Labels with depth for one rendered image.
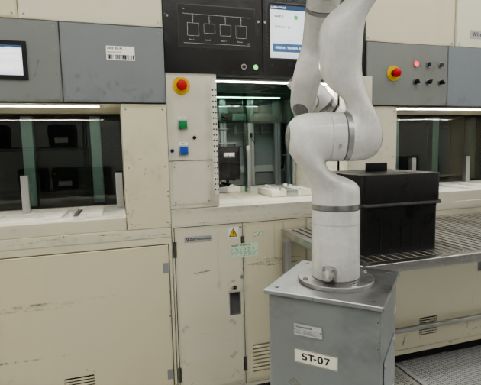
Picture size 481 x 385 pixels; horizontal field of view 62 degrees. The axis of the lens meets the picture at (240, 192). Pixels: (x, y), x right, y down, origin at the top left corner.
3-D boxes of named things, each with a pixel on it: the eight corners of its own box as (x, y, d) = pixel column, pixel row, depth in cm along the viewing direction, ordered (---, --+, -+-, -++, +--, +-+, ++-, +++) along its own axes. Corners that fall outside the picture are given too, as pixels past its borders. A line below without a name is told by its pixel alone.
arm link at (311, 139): (367, 211, 96) (368, 109, 93) (289, 213, 95) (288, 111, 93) (352, 204, 108) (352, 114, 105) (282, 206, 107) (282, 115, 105)
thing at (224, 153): (199, 188, 214) (198, 127, 210) (192, 185, 233) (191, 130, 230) (243, 186, 221) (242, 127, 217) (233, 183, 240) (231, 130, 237)
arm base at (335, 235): (366, 297, 91) (366, 216, 89) (287, 286, 100) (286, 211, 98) (380, 273, 107) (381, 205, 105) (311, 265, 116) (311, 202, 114)
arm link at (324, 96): (327, 107, 125) (335, 92, 130) (300, 75, 121) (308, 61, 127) (308, 119, 131) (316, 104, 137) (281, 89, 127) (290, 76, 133)
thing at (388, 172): (363, 208, 122) (363, 165, 120) (317, 198, 150) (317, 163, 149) (442, 202, 130) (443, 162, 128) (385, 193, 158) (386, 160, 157)
